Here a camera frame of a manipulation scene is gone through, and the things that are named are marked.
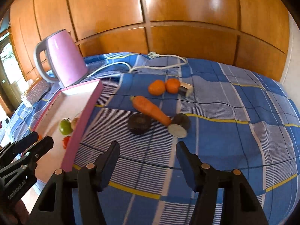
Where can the yellowish round fruit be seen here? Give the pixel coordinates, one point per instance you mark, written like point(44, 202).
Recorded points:
point(74, 122)

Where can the orange mandarin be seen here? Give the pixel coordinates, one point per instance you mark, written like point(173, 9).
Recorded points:
point(157, 88)
point(172, 85)

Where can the red tomato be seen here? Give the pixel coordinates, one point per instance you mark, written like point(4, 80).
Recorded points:
point(66, 141)

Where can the dark round beetroot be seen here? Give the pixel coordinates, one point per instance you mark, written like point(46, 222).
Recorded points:
point(139, 124)

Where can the pink electric kettle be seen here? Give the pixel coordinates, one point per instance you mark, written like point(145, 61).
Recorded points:
point(64, 58)

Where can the pink white tray box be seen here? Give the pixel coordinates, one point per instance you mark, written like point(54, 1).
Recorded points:
point(74, 101)

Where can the white cut vegetable chunk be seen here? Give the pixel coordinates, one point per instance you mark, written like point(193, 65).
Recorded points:
point(185, 89)

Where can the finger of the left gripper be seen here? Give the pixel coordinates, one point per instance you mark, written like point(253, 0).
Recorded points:
point(11, 150)
point(35, 152)

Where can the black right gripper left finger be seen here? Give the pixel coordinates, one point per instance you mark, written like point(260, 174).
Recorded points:
point(55, 203)

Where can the person's hand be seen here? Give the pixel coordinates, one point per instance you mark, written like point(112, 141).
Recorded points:
point(15, 215)

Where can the blue plaid bedsheet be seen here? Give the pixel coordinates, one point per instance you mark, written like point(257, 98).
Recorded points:
point(239, 120)

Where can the wooden headboard panels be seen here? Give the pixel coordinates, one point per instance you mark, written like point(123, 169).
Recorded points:
point(250, 34)

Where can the orange carrot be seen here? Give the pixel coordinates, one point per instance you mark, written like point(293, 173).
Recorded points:
point(146, 107)

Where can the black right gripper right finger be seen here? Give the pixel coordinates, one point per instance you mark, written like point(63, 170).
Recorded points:
point(240, 204)

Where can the cut dark eggplant piece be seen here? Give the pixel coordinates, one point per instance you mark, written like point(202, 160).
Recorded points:
point(179, 125)

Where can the green tomato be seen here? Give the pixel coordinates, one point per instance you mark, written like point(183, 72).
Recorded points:
point(65, 127)

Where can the patterned tissue box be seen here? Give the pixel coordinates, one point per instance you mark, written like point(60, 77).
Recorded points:
point(35, 92)

